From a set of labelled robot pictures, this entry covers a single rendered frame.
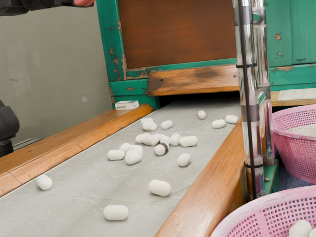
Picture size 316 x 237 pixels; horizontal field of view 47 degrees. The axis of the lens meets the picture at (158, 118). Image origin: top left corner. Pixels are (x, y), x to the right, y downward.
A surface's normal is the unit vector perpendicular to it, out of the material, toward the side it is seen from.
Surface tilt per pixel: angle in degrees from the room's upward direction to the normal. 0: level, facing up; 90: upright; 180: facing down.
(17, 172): 45
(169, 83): 67
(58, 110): 90
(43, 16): 90
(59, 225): 0
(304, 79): 90
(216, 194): 0
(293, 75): 90
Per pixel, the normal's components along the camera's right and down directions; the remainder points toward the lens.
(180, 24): -0.37, 0.23
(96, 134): 0.56, -0.71
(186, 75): -0.40, -0.16
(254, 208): 0.46, -0.15
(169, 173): -0.12, -0.97
